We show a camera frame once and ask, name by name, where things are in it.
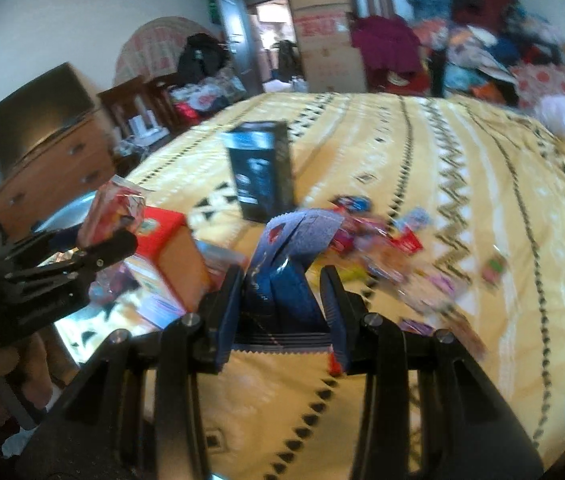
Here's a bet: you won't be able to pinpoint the red transparent candy packet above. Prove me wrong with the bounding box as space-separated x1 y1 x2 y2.
77 176 151 248

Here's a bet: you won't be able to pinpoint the blue snack packet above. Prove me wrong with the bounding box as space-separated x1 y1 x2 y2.
234 209 344 353

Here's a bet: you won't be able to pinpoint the red and tan snack box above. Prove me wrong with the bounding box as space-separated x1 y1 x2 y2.
125 206 212 328

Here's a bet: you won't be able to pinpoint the clear glass bowl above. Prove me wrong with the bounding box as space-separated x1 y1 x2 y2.
31 191 96 233

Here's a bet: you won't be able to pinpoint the scattered candy pile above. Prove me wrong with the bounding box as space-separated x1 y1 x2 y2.
330 195 487 361

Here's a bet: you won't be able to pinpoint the wooden chest of drawers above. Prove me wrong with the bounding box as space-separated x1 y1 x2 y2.
0 114 115 240

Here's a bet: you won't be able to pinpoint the white wifi router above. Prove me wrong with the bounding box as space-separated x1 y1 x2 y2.
125 110 170 148

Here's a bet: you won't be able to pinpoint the dark wooden chair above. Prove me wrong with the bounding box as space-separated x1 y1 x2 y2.
97 76 183 139

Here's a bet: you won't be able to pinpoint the black flat television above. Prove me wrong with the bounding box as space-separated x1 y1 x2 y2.
0 63 95 174

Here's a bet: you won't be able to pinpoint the black rectangular box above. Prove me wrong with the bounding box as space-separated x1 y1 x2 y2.
222 122 296 223

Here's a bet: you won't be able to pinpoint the black jacket on chair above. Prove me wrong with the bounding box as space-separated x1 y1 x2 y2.
177 32 229 84

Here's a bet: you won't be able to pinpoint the pile of clothes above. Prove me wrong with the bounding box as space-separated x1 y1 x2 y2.
352 0 565 110

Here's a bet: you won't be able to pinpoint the stacked cardboard boxes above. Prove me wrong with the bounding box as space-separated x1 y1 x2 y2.
289 0 368 93

